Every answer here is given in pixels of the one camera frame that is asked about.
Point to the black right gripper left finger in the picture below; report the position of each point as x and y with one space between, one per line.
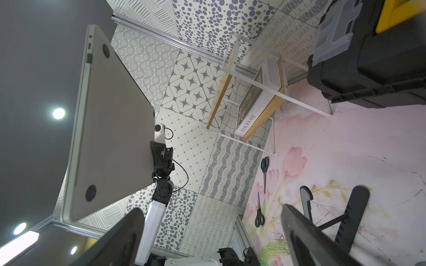
119 246

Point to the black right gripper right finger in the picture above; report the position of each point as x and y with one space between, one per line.
307 243

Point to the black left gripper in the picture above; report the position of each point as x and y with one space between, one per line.
163 159

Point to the silver grey laptop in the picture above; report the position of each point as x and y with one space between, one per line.
110 156

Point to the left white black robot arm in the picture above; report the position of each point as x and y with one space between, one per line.
156 211

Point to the white wooden two-tier shelf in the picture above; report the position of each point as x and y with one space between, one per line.
232 72

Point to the white Folio book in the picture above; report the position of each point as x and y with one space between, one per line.
256 99

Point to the pink floral table mat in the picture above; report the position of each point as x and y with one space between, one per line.
381 149

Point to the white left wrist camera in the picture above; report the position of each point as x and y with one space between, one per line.
160 133

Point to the black handled scissors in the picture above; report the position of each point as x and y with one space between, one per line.
260 218

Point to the blue handled scissors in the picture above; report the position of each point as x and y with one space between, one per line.
264 167

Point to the black plastic toolbox yellow handle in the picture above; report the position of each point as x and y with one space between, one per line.
371 53

